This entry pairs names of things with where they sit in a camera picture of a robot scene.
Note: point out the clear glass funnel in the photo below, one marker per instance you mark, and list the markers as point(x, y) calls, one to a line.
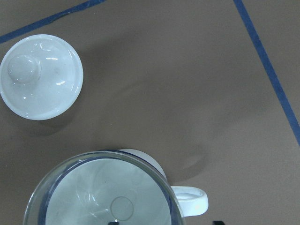
point(109, 187)

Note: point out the white enamel mug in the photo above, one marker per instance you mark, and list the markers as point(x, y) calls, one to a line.
point(192, 201)

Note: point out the blue tape grid lines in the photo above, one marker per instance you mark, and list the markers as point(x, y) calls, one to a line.
point(261, 52)

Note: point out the white ceramic lid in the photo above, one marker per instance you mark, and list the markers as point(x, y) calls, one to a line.
point(41, 76)

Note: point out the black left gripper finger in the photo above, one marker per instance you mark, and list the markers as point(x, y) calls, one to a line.
point(217, 222)

